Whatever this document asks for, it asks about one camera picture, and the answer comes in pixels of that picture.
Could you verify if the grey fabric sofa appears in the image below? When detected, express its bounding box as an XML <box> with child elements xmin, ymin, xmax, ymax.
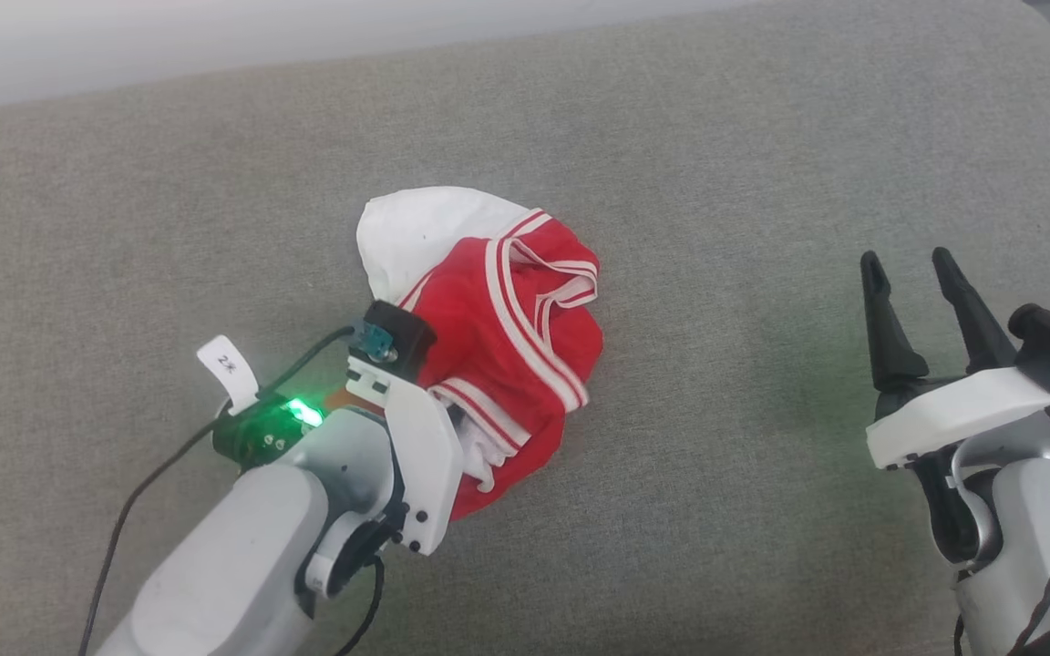
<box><xmin>0</xmin><ymin>0</ymin><xmax>1050</xmax><ymax>656</ymax></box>

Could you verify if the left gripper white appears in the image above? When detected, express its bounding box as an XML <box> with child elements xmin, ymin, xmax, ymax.
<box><xmin>345</xmin><ymin>355</ymin><xmax>466</xmax><ymax>557</ymax></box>

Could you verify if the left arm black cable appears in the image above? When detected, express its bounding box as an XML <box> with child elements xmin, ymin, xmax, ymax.
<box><xmin>77</xmin><ymin>324</ymin><xmax>386</xmax><ymax>656</ymax></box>

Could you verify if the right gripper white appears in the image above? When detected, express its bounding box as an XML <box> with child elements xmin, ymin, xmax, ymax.
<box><xmin>860</xmin><ymin>246</ymin><xmax>1050</xmax><ymax>471</ymax></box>

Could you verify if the white paper cable tag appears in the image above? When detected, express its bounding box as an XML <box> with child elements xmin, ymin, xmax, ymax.
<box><xmin>196</xmin><ymin>334</ymin><xmax>261</xmax><ymax>416</ymax></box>

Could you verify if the red and white jersey garment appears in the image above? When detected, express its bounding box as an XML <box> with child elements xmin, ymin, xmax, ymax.
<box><xmin>356</xmin><ymin>186</ymin><xmax>605</xmax><ymax>522</ymax></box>

